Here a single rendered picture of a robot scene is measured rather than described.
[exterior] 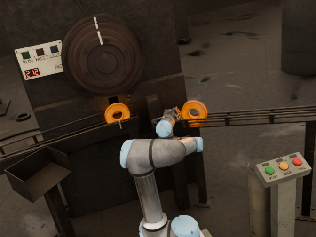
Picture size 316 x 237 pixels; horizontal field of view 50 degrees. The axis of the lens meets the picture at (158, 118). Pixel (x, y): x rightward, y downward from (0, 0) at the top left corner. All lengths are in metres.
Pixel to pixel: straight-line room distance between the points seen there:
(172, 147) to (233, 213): 1.14
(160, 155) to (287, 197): 0.78
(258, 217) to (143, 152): 0.96
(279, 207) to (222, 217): 0.59
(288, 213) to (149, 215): 0.76
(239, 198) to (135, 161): 1.27
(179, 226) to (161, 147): 0.40
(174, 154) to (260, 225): 0.93
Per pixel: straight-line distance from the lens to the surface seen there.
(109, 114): 2.09
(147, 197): 1.44
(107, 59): 1.85
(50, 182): 1.93
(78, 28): 1.90
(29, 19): 2.06
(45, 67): 2.09
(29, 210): 2.85
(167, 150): 1.29
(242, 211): 2.37
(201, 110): 2.01
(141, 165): 1.33
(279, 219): 1.90
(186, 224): 1.54
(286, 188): 1.79
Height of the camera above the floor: 1.64
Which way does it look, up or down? 27 degrees down
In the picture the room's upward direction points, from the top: 10 degrees counter-clockwise
